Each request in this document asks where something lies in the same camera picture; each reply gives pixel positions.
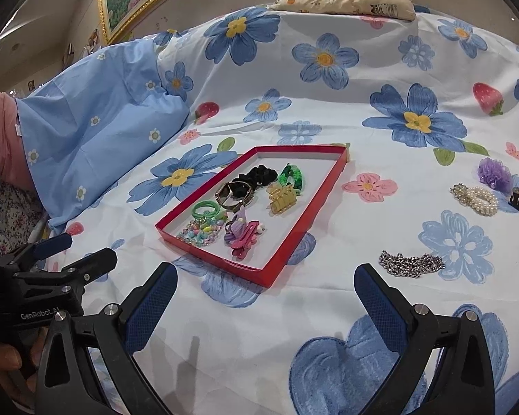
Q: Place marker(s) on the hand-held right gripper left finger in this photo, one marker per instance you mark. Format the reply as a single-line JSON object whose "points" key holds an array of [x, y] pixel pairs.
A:
{"points": [[149, 307]]}

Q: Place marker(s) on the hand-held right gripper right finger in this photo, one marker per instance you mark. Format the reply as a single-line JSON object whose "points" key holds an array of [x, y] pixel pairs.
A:
{"points": [[382, 307]]}

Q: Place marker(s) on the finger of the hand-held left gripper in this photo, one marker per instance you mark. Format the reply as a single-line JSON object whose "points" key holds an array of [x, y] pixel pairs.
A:
{"points": [[91, 263], [52, 244]]}

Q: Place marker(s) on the pink hair clip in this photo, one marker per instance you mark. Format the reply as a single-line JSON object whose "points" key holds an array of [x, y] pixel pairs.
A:
{"points": [[246, 246]]}

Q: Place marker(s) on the gold wristwatch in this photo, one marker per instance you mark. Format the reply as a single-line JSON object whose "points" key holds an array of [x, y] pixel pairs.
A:
{"points": [[219, 193]]}

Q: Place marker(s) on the red shallow box tray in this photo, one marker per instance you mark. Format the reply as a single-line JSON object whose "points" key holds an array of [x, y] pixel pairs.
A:
{"points": [[311, 181]]}

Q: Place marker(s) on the yellow hair claw clip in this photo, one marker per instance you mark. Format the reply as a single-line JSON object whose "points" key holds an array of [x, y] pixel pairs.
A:
{"points": [[283, 201]]}

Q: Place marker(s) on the person's left hand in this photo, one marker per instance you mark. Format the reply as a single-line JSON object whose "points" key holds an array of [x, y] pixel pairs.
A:
{"points": [[6, 359]]}

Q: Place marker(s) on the small-floral patterned cloth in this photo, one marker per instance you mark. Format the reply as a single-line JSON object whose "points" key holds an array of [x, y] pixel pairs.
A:
{"points": [[13, 216]]}

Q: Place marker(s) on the purple striped hair clip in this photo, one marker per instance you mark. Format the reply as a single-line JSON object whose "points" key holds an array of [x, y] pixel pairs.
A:
{"points": [[235, 235]]}

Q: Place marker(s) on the pink cloth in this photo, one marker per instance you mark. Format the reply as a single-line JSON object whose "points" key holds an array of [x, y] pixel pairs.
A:
{"points": [[0, 138]]}

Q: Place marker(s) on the light blue pillow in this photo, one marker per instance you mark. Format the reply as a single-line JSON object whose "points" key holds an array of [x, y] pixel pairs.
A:
{"points": [[104, 116]]}

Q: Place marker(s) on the pearl hair clip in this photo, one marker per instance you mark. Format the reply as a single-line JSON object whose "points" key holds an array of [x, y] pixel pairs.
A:
{"points": [[491, 207]]}

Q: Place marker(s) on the purple flower scrunchie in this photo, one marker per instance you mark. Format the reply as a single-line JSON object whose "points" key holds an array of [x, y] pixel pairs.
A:
{"points": [[493, 173]]}

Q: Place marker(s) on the black scrunchie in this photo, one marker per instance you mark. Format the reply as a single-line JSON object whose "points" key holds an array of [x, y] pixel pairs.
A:
{"points": [[261, 173]]}

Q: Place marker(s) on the white blue-flower bedsheet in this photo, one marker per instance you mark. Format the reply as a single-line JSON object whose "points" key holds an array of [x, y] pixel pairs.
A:
{"points": [[328, 116]]}

